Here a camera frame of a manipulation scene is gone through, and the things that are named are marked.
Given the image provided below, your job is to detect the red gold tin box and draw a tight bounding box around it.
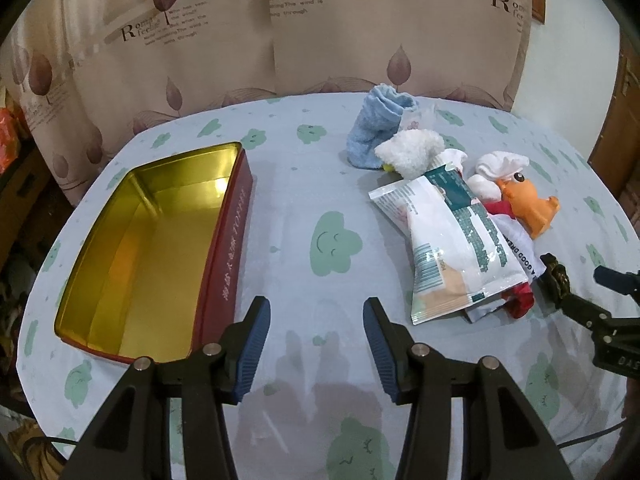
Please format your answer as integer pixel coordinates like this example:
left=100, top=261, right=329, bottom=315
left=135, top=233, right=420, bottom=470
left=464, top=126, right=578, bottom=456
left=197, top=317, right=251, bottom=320
left=54, top=142, right=253, bottom=363

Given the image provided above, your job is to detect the brown wooden door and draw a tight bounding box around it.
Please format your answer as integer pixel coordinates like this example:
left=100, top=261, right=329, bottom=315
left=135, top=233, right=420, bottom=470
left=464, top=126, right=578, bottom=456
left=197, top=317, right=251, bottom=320
left=588, top=32, right=639, bottom=230

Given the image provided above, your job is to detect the blue cloud pattern tablecloth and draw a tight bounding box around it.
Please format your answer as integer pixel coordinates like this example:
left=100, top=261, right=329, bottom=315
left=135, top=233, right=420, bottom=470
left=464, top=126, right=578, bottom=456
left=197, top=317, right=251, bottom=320
left=17, top=93, right=639, bottom=479

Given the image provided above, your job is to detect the beige leaf print curtain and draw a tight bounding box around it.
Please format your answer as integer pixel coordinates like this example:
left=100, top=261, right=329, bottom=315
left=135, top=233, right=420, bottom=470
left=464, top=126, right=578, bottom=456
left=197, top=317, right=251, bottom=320
left=1, top=0, right=532, bottom=202

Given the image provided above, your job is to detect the red plastic bag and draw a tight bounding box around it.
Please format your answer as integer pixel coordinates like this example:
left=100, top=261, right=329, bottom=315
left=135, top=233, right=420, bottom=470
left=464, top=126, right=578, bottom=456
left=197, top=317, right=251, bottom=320
left=0, top=107, right=21, bottom=174

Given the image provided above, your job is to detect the orange rubber dinosaur toy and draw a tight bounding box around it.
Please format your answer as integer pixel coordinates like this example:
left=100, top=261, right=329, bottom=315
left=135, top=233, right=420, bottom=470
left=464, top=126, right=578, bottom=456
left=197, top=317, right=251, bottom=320
left=496, top=172, right=561, bottom=240

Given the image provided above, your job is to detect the white green wipes packet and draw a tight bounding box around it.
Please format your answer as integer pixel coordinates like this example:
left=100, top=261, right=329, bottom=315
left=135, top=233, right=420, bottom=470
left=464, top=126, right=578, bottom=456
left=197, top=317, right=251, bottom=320
left=369, top=166, right=527, bottom=325

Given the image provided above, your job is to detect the white fluffy sock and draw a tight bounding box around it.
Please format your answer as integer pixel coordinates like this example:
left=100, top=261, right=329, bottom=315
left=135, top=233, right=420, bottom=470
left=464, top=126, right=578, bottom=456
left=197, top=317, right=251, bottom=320
left=374, top=129, right=445, bottom=180

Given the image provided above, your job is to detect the light blue folded towel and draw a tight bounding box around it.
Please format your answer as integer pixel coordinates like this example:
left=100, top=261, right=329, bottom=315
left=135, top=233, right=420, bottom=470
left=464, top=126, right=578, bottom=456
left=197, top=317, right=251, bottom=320
left=346, top=84, right=418, bottom=170

